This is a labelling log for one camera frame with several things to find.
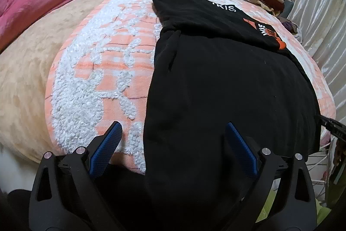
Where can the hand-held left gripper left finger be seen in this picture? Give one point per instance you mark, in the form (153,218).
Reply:
(105,148)

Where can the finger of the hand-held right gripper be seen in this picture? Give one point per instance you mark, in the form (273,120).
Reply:
(333,126)

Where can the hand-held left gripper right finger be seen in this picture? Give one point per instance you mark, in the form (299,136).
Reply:
(242,148)

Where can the black sweater with orange cuffs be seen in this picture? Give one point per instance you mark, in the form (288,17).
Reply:
(216,90)

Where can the yellow-green cloth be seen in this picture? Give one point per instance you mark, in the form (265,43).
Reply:
(270,204)

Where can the orange white checkered blanket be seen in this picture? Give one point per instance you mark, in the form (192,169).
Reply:
(102,79)

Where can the beige fleece blanket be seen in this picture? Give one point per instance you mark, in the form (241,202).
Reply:
(29,79)

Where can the purple brown crumpled garment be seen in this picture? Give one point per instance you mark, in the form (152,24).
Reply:
(289,25)

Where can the white satin curtain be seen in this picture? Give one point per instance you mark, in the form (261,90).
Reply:
(319,9)

